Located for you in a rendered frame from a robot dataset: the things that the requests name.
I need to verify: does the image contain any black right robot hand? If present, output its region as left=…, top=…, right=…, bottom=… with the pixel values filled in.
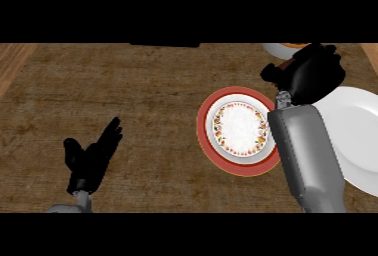
left=259, top=42, right=349, bottom=106

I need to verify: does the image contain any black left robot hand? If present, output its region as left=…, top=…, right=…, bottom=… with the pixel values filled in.
left=62, top=116, right=124, bottom=196

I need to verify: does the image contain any reddish brown sweet potato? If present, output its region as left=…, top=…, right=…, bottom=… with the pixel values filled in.
left=279, top=57, right=298, bottom=72

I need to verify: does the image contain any plain white plate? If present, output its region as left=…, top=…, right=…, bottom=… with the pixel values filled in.
left=312, top=85, right=378, bottom=198

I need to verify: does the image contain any red rimmed floral plate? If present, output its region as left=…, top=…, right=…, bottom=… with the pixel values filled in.
left=195, top=85, right=282, bottom=178

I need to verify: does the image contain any orange food in bowl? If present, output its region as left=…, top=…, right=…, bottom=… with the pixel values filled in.
left=279, top=42, right=313, bottom=50

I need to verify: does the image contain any white bowl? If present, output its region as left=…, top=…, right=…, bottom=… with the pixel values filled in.
left=260, top=42, right=309, bottom=61

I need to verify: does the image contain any dark appliance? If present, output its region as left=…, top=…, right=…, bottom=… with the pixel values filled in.
left=129, top=42, right=202, bottom=48

